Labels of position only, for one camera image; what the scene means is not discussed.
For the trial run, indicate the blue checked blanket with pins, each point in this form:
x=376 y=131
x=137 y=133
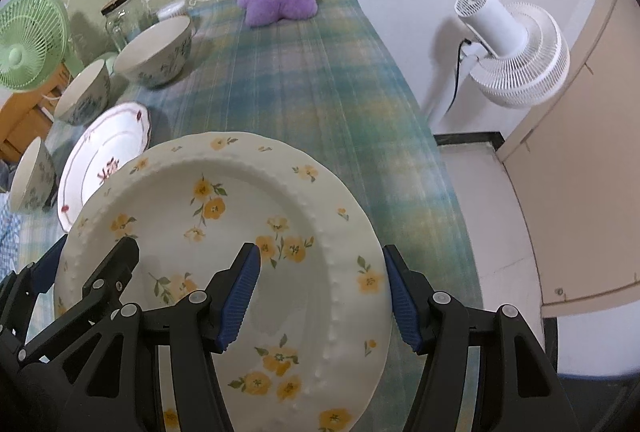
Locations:
x=7 y=237

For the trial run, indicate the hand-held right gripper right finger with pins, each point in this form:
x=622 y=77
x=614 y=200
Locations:
x=401 y=302

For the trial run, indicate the wooden bed frame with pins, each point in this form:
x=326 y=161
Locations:
x=20 y=121

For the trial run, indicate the large floral bowl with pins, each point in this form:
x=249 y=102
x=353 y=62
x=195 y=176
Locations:
x=160 y=56

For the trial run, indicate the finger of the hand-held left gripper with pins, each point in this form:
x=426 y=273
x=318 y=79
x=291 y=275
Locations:
x=122 y=259
x=49 y=264

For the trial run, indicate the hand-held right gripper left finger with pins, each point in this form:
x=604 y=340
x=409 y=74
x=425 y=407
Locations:
x=239 y=297

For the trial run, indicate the white standing fan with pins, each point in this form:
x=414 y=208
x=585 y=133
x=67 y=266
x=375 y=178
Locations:
x=500 y=31

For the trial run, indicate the ribbed glass cup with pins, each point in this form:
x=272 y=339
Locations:
x=172 y=10

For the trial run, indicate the medium floral bowl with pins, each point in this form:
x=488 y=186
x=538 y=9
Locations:
x=87 y=96

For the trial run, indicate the plaid tablecloth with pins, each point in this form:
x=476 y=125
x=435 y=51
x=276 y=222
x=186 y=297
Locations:
x=310 y=86

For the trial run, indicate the white red-rimmed plate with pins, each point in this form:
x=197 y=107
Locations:
x=100 y=146

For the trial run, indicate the glass jar with dark lid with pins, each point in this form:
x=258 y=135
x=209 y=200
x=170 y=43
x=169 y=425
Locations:
x=117 y=24

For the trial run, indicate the beige door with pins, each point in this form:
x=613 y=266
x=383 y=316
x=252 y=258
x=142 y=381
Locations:
x=590 y=161

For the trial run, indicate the small floral bowl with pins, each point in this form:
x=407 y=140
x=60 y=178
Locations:
x=37 y=177

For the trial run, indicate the yellow floral plate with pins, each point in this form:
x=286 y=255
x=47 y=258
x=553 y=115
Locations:
x=165 y=212

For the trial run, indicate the green desk fan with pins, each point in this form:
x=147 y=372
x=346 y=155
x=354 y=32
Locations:
x=20 y=56

